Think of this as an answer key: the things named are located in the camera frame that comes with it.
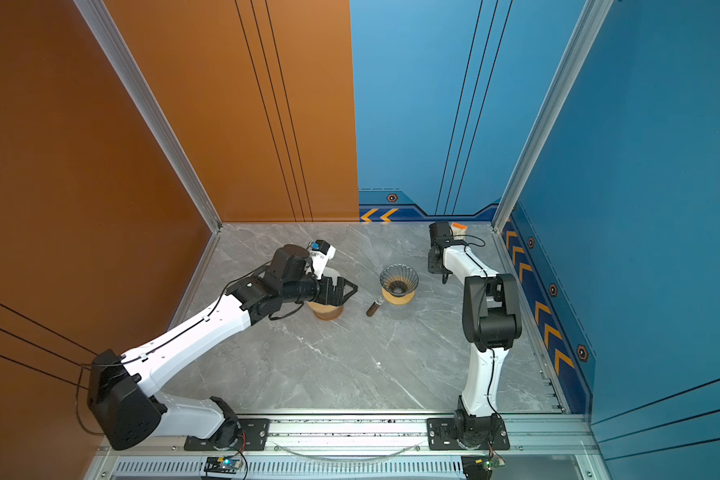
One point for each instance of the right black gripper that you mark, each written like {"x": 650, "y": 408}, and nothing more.
{"x": 432, "y": 268}

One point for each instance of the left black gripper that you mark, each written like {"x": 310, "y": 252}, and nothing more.
{"x": 338, "y": 298}

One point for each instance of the coffee filter bag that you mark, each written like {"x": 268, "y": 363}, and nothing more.
{"x": 458, "y": 229}

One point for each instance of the grey glass dripper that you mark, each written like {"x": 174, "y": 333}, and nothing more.
{"x": 399, "y": 280}

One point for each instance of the white paper coffee filter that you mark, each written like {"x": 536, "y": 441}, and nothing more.
{"x": 331, "y": 273}

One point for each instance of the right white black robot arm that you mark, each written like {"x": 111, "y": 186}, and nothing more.
{"x": 491, "y": 323}

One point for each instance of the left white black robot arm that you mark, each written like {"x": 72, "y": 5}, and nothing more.
{"x": 125, "y": 392}

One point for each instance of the left circuit board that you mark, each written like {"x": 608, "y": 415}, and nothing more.
{"x": 224, "y": 467}

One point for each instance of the circuit board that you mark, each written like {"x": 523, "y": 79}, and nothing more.
{"x": 481, "y": 467}
{"x": 224, "y": 467}

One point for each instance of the right circuit board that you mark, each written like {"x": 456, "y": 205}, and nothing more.
{"x": 481, "y": 467}

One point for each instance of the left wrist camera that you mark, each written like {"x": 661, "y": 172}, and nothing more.
{"x": 320, "y": 252}

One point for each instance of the aluminium front rail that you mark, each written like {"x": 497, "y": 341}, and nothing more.
{"x": 362, "y": 445}

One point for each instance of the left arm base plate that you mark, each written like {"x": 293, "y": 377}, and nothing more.
{"x": 249, "y": 434}

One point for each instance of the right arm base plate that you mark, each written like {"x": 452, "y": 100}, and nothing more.
{"x": 486, "y": 433}

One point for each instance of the right aluminium corner post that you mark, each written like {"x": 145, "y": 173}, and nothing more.
{"x": 584, "y": 34}

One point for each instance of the aluminium corner post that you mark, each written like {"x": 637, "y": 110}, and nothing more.
{"x": 112, "y": 43}
{"x": 584, "y": 34}

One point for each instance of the left aluminium corner post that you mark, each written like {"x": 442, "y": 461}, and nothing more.
{"x": 112, "y": 43}

